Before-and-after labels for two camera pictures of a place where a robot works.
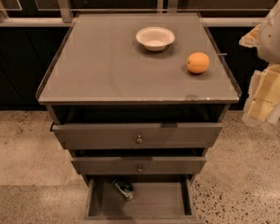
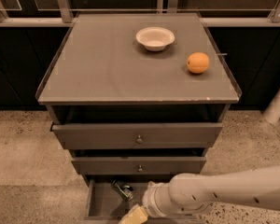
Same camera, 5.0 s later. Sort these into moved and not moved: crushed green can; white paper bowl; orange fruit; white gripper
Moved: white gripper
Not moved: white paper bowl; crushed green can; orange fruit
